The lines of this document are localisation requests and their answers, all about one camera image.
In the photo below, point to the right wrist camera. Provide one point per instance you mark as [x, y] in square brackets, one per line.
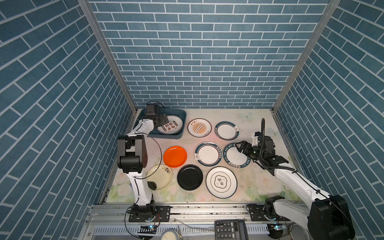
[255, 139]

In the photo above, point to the white plate teal lettered rim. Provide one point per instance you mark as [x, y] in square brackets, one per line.
[234, 158]

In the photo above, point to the white plate orange sunburst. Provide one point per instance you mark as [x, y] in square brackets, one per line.
[199, 128]

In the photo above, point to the large white plate teal rim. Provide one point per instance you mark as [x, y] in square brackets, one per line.
[208, 154]

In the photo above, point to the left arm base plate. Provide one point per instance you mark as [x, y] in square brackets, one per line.
[140, 214]

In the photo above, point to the black round plate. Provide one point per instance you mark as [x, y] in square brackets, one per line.
[190, 177]

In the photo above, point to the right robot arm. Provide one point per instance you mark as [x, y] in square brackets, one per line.
[324, 216]

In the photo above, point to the left green circuit board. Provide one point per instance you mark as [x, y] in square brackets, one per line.
[147, 230]

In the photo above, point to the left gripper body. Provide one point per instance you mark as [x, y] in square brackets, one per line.
[159, 120]

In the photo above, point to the orange plastic plate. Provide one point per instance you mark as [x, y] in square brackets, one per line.
[175, 156]

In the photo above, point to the green circuit board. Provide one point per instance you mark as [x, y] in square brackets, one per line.
[276, 228]
[147, 230]

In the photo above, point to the round grey bowl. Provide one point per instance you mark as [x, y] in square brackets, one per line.
[297, 232]

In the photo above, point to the round white clock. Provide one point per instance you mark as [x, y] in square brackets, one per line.
[171, 234]

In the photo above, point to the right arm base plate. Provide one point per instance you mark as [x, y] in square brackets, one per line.
[264, 213]

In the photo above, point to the cream plate with dark spot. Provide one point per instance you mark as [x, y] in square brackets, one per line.
[159, 177]

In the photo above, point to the white plate red characters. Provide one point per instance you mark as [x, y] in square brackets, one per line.
[174, 125]

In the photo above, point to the black calculator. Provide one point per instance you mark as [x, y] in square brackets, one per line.
[231, 230]

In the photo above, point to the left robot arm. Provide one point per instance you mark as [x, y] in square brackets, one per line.
[132, 158]

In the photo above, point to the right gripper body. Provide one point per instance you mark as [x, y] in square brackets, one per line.
[252, 152]

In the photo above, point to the white plate green red rim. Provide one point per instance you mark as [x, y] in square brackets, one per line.
[227, 131]

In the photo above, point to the right green circuit board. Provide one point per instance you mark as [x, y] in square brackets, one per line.
[276, 228]

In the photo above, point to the white plate cloud outline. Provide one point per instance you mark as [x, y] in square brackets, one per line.
[221, 182]

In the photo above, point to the teal plastic bin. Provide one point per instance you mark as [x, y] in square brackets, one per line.
[171, 112]

